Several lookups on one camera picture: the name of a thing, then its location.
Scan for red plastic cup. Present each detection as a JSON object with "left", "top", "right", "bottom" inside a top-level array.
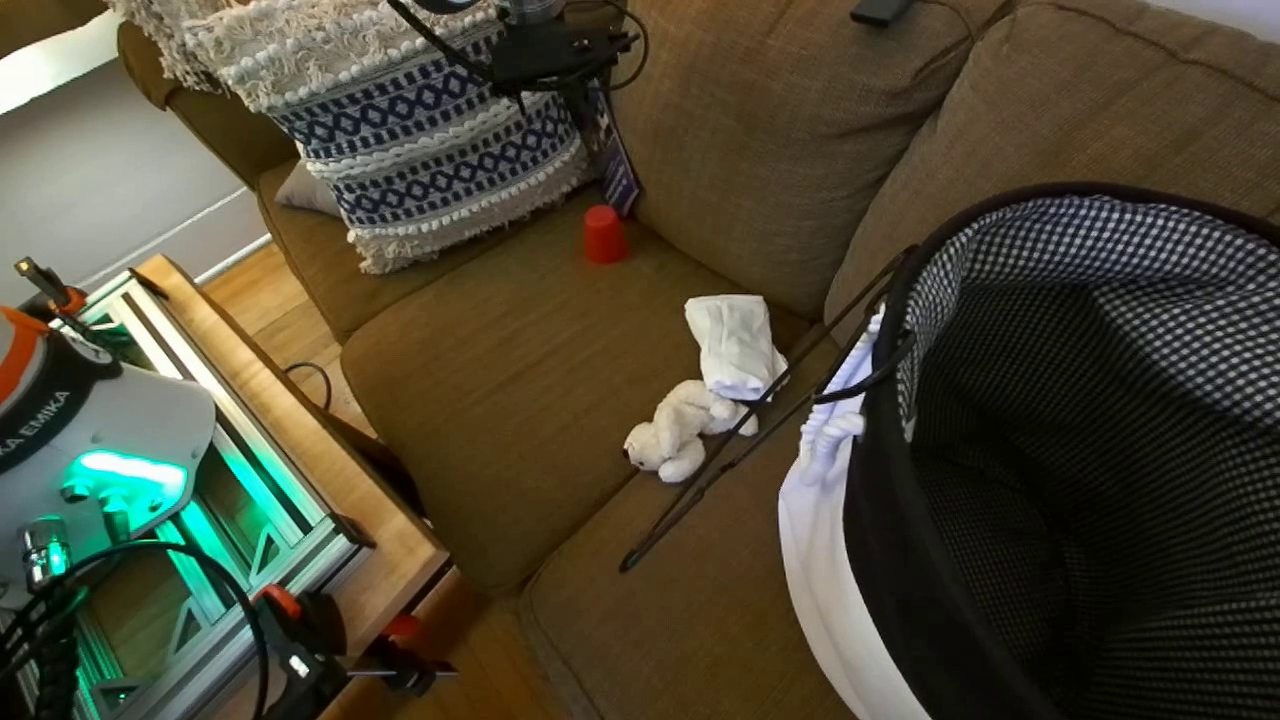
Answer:
[{"left": 581, "top": 204, "right": 629, "bottom": 263}]

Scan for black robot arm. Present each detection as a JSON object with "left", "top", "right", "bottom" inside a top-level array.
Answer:
[{"left": 389, "top": 0, "right": 635, "bottom": 95}]

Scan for white orange robot base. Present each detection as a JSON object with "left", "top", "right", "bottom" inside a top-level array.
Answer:
[{"left": 0, "top": 304, "right": 214, "bottom": 598}]

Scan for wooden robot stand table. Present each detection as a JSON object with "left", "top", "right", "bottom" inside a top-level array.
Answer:
[{"left": 79, "top": 257, "right": 443, "bottom": 720}]

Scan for white rolled sock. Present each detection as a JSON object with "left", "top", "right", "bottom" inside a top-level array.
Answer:
[{"left": 625, "top": 380, "right": 760, "bottom": 485}]

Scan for white crumpled cloth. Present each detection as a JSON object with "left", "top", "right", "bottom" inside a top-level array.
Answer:
[{"left": 685, "top": 295, "right": 786, "bottom": 401}]

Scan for black cable bundle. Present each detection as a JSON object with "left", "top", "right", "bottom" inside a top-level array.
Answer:
[{"left": 0, "top": 537, "right": 276, "bottom": 720}]

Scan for cream fringed throw pillow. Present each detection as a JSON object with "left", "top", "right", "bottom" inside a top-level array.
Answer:
[{"left": 107, "top": 0, "right": 591, "bottom": 275}]

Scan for orange black clamp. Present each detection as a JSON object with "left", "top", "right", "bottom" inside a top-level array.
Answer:
[{"left": 253, "top": 583, "right": 453, "bottom": 720}]

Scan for black white mesh laundry basket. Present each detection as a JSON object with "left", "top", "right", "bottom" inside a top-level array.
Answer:
[{"left": 777, "top": 188, "right": 1280, "bottom": 720}]

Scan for brown fabric sofa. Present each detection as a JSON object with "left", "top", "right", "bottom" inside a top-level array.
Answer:
[{"left": 120, "top": 0, "right": 1280, "bottom": 720}]

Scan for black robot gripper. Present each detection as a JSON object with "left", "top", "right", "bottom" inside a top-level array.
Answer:
[{"left": 486, "top": 19, "right": 629, "bottom": 95}]

